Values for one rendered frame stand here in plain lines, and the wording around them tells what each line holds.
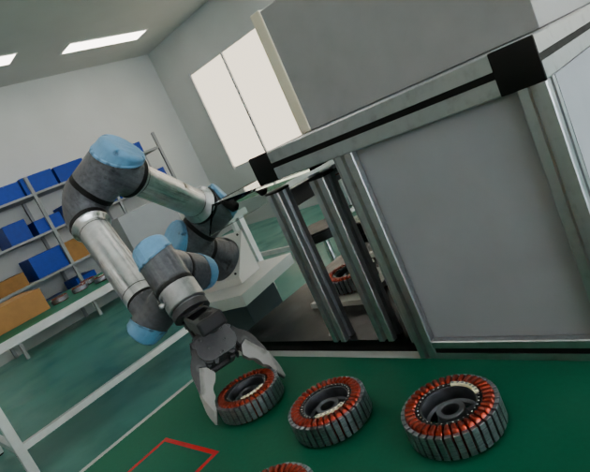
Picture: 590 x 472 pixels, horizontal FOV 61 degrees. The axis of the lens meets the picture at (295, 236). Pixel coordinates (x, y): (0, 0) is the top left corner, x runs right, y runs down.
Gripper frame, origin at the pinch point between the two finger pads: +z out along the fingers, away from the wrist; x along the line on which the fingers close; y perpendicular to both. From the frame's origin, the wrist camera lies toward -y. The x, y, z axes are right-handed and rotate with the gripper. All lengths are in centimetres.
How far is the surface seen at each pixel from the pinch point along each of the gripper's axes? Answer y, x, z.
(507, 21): -51, -39, -11
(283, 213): -16.9, -17.5, -18.9
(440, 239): -31.8, -25.3, 2.0
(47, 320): 209, 34, -135
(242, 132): 516, -311, -423
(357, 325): -1.6, -22.3, 0.4
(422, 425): -30.2, -7.9, 17.3
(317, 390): -13.4, -5.7, 6.4
